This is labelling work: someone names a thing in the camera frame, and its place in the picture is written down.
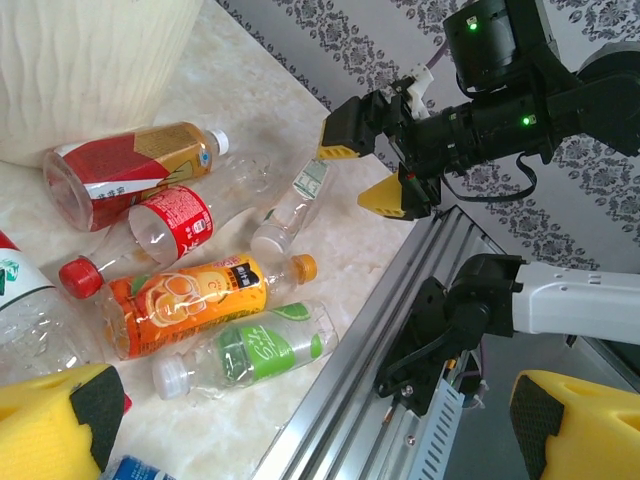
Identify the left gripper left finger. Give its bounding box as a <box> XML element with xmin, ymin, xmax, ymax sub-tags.
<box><xmin>0</xmin><ymin>362</ymin><xmax>127</xmax><ymax>480</ymax></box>

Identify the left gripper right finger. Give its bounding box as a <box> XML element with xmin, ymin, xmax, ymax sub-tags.
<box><xmin>508</xmin><ymin>369</ymin><xmax>640</xmax><ymax>480</ymax></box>

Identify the small clear bottle white cap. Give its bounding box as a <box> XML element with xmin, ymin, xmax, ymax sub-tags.
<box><xmin>249</xmin><ymin>158</ymin><xmax>334</xmax><ymax>259</ymax></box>

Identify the blue label blue cap bottle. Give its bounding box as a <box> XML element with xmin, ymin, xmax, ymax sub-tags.
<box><xmin>99</xmin><ymin>453</ymin><xmax>176</xmax><ymax>480</ymax></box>

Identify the white green label bottle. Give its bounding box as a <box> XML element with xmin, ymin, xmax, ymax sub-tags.
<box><xmin>0</xmin><ymin>230</ymin><xmax>134</xmax><ymax>416</ymax></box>

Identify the green label clear bottle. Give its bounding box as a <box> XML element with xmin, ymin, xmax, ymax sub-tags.
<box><xmin>151</xmin><ymin>298</ymin><xmax>340</xmax><ymax>401</ymax></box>

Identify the orange juice bottle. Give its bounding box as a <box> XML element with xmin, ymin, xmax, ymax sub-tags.
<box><xmin>102</xmin><ymin>253</ymin><xmax>319</xmax><ymax>361</ymax></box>

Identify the red label cola bottle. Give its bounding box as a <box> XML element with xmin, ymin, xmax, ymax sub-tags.
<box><xmin>58</xmin><ymin>149</ymin><xmax>281</xmax><ymax>301</ymax></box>

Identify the red yellow tea bottle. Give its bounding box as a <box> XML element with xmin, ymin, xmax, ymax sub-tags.
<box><xmin>42</xmin><ymin>121</ymin><xmax>231</xmax><ymax>234</ymax></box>

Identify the cream ribbed waste bin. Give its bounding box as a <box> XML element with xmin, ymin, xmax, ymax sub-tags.
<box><xmin>0</xmin><ymin>0</ymin><xmax>205</xmax><ymax>166</ymax></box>

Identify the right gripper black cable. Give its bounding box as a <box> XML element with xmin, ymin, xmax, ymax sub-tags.
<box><xmin>439</xmin><ymin>152</ymin><xmax>540</xmax><ymax>204</ymax></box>

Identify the slotted grey cable duct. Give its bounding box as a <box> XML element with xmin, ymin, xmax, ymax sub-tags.
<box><xmin>407</xmin><ymin>372</ymin><xmax>471</xmax><ymax>480</ymax></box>

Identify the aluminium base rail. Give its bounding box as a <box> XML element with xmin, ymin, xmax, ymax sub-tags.
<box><xmin>252</xmin><ymin>203</ymin><xmax>506</xmax><ymax>480</ymax></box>

